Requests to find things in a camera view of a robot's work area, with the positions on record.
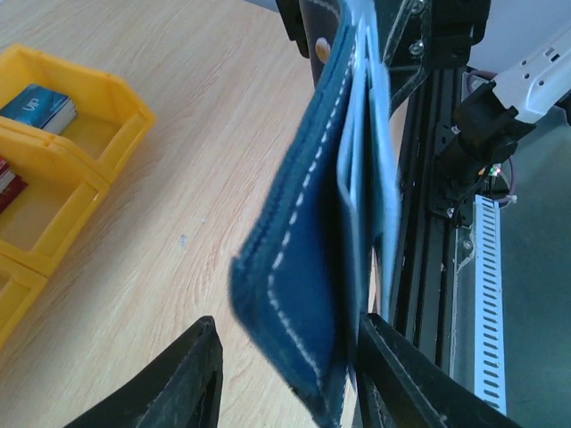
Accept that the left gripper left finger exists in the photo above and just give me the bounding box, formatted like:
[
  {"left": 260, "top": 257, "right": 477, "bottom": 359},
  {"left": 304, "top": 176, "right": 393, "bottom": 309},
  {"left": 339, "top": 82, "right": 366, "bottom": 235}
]
[{"left": 68, "top": 316, "right": 223, "bottom": 427}]

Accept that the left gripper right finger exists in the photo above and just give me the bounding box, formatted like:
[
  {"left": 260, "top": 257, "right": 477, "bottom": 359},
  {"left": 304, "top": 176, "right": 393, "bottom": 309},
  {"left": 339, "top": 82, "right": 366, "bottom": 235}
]
[{"left": 356, "top": 313, "right": 517, "bottom": 427}]

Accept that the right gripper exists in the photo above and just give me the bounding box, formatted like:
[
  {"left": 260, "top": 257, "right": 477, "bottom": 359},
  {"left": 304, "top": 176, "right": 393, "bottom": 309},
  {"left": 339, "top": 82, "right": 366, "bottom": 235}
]
[{"left": 276, "top": 0, "right": 491, "bottom": 111}]

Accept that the blue leather card holder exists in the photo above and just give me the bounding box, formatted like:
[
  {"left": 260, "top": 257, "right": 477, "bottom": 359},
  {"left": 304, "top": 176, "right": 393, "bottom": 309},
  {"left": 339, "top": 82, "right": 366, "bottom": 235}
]
[{"left": 229, "top": 0, "right": 402, "bottom": 428}]

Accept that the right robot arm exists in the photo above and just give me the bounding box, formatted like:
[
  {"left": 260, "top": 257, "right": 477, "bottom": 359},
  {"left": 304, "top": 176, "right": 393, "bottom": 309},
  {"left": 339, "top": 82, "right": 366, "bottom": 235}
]
[{"left": 277, "top": 1, "right": 570, "bottom": 213}]

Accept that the red card stack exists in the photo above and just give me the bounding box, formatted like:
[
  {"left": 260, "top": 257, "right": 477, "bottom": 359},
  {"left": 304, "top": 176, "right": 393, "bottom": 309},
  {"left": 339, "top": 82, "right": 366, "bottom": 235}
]
[{"left": 0, "top": 158, "right": 27, "bottom": 212}]

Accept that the blue card stack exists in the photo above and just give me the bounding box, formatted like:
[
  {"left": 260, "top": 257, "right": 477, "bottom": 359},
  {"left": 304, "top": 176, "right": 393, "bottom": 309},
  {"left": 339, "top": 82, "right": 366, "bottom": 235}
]
[{"left": 1, "top": 84, "right": 78, "bottom": 135}]

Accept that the yellow three-compartment bin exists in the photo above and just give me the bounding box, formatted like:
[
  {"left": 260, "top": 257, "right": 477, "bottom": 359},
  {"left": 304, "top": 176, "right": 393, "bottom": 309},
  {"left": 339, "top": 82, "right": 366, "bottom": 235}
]
[{"left": 1, "top": 45, "right": 156, "bottom": 341}]

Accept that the white slotted cable duct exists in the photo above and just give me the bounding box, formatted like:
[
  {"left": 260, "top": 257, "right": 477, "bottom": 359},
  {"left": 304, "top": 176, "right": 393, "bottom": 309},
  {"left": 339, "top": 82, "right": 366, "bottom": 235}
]
[{"left": 473, "top": 195, "right": 507, "bottom": 415}]

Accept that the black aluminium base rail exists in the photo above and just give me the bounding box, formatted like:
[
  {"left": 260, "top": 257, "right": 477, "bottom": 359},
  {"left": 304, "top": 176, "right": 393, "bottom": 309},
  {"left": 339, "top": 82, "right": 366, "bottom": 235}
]
[{"left": 390, "top": 69, "right": 464, "bottom": 375}]

